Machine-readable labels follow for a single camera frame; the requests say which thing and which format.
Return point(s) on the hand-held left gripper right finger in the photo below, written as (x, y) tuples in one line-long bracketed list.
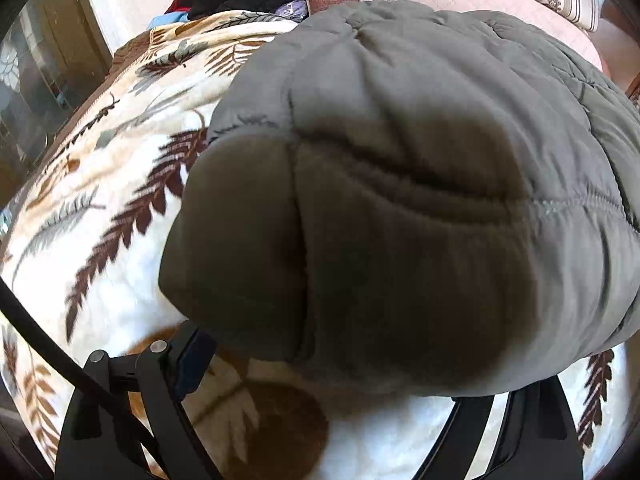
[(545, 440)]

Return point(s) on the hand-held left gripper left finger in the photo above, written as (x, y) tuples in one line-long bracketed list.
[(192, 365)]

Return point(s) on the grey-green hooded quilted jacket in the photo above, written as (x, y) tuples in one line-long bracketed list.
[(425, 160)]

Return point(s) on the leaf print blanket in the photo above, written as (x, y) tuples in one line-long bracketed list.
[(125, 185)]

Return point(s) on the glass door cabinet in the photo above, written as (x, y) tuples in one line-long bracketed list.
[(45, 75)]

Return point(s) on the light blue cloth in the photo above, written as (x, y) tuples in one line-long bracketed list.
[(167, 20)]

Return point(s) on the purple cloth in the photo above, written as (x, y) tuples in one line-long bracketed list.
[(292, 10)]

